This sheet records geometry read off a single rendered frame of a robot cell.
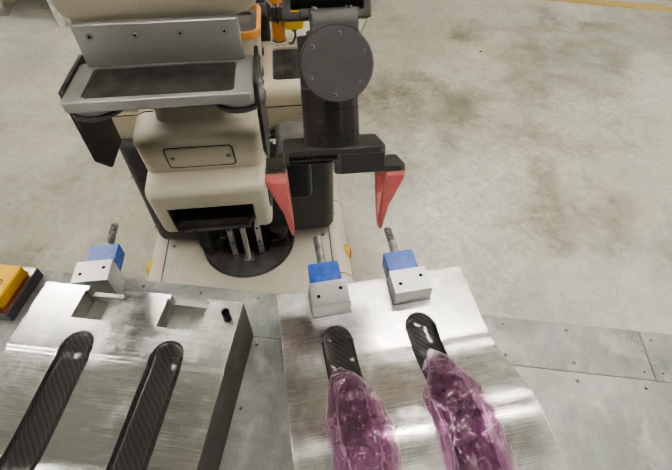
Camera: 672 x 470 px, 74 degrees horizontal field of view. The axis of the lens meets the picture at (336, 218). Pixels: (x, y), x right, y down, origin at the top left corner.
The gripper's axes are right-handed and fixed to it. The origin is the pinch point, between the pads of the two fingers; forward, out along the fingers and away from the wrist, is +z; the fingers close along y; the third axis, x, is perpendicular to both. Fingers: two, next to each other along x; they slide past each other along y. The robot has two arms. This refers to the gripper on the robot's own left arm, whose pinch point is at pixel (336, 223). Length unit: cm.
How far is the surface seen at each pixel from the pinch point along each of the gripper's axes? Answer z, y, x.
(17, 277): 10.8, -45.7, 15.1
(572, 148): 34, 127, 153
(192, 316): 13.0, -18.7, 3.9
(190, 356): 13.6, -17.6, -3.3
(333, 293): 11.1, -0.5, 3.4
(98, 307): 11.8, -31.0, 6.3
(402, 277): 10.4, 8.7, 4.7
